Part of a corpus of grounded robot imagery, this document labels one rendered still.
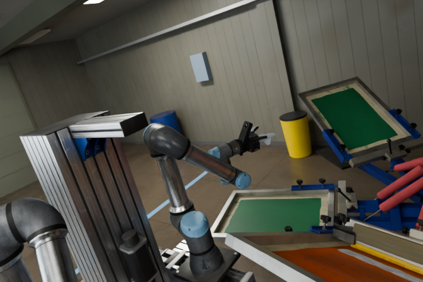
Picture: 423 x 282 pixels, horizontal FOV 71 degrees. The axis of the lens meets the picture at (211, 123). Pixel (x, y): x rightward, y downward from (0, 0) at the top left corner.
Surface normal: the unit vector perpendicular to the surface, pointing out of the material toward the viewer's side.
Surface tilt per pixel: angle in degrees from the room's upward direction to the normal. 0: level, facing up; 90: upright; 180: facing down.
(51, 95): 90
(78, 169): 90
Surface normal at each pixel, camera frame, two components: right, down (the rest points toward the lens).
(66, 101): 0.76, -0.04
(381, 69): -0.60, 0.35
